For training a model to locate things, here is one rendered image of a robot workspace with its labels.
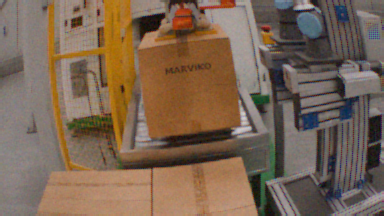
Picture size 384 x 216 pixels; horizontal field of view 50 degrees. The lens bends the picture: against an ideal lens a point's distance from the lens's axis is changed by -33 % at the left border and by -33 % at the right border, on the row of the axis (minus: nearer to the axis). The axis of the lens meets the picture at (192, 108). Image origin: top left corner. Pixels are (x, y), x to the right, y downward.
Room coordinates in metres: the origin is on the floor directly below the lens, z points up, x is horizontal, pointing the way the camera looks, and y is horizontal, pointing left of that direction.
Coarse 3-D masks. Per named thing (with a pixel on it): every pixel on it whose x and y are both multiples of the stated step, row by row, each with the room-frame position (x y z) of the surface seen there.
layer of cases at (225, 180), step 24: (168, 168) 2.44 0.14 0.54; (192, 168) 2.40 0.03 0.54; (216, 168) 2.36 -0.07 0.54; (240, 168) 2.30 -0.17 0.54; (48, 192) 2.13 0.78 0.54; (72, 192) 2.15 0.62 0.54; (96, 192) 2.15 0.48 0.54; (120, 192) 2.16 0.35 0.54; (144, 192) 2.15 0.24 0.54; (168, 192) 2.14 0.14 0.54; (192, 192) 2.11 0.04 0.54; (216, 192) 2.07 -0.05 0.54; (240, 192) 2.02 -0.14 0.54
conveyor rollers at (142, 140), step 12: (240, 108) 3.21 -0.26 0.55; (144, 120) 3.27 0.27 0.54; (144, 132) 3.02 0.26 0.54; (204, 132) 2.92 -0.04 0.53; (216, 132) 2.85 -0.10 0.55; (228, 132) 2.84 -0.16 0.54; (240, 132) 2.83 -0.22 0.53; (252, 132) 2.76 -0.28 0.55; (144, 144) 2.83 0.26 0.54; (156, 144) 2.83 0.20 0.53; (168, 144) 2.76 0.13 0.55; (180, 144) 2.75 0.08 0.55
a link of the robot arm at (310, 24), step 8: (296, 0) 1.99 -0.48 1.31; (304, 0) 1.98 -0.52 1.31; (296, 8) 1.99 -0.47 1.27; (304, 8) 1.96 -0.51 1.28; (312, 8) 1.97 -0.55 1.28; (296, 16) 2.02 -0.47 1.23; (304, 16) 1.95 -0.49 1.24; (312, 16) 1.94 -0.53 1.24; (304, 24) 1.96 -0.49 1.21; (312, 24) 1.94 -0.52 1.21; (320, 24) 1.95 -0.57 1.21; (304, 32) 1.97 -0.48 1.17; (312, 32) 1.95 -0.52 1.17; (320, 32) 1.95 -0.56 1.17
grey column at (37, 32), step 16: (32, 0) 3.23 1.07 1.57; (32, 16) 3.23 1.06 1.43; (32, 32) 3.23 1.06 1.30; (32, 48) 3.23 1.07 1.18; (32, 64) 3.23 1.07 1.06; (32, 80) 3.23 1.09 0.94; (48, 80) 3.33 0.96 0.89; (32, 96) 3.23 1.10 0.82; (48, 96) 3.27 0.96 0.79; (48, 112) 3.23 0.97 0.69; (48, 128) 3.23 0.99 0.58; (48, 144) 3.23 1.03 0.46; (48, 160) 3.23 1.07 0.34
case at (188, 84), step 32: (192, 32) 2.78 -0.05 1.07; (224, 32) 2.66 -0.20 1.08; (160, 64) 2.48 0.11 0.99; (192, 64) 2.48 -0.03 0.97; (224, 64) 2.48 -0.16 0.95; (160, 96) 2.48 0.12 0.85; (192, 96) 2.48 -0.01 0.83; (224, 96) 2.48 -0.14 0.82; (160, 128) 2.48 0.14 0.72; (192, 128) 2.48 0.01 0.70; (224, 128) 2.48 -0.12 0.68
